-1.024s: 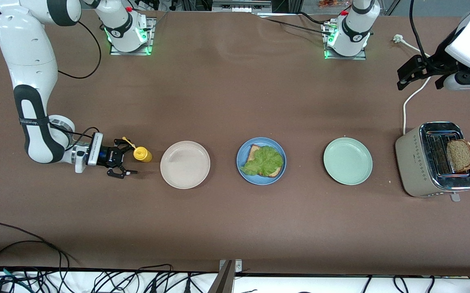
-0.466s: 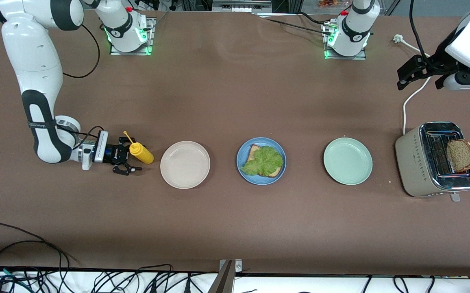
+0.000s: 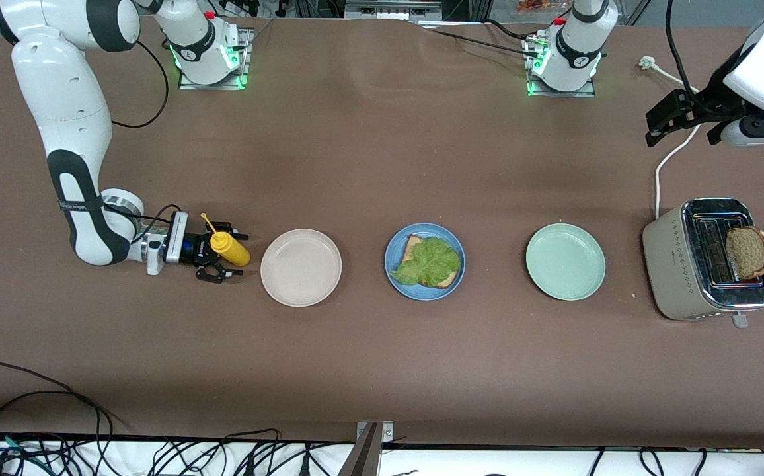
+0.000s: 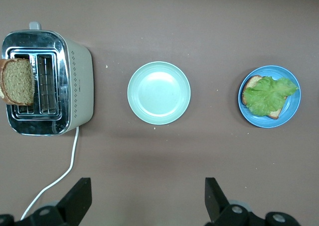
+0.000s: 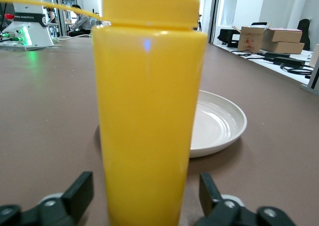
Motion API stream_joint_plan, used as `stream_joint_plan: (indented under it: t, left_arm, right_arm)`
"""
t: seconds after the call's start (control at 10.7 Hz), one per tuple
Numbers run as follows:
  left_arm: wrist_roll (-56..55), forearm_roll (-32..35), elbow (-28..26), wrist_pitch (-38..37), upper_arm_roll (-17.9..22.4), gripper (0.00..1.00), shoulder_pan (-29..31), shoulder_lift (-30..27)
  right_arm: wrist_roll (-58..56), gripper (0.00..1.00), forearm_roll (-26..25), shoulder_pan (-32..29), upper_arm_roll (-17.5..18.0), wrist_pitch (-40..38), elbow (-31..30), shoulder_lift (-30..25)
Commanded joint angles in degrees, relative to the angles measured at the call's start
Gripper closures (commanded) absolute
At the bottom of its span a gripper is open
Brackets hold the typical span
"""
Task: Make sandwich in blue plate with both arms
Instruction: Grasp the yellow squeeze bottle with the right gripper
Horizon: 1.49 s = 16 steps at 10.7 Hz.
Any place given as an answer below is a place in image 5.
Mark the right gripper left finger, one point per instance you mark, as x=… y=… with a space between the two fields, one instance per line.
x=74 y=206

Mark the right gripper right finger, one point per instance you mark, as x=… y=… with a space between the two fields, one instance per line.
x=214 y=206

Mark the yellow squeeze bottle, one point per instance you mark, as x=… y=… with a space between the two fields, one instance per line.
x=149 y=111

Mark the beige plate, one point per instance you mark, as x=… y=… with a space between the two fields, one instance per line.
x=219 y=126

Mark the white side table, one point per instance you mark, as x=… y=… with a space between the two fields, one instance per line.
x=269 y=66

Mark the black power adapter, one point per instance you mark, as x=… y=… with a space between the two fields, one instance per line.
x=276 y=54
x=289 y=61

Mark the cardboard box red writing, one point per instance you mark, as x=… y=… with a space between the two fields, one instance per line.
x=249 y=40

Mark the black case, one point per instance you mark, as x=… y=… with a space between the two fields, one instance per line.
x=226 y=36

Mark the flat plain cardboard box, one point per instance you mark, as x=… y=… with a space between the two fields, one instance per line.
x=281 y=47

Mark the flat cardboard box pink top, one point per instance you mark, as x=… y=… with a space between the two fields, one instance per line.
x=281 y=36

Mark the seated person striped shirt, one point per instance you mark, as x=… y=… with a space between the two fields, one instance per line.
x=81 y=23

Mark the black bag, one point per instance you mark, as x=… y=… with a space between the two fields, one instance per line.
x=304 y=34

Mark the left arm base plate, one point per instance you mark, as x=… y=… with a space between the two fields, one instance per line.
x=25 y=47

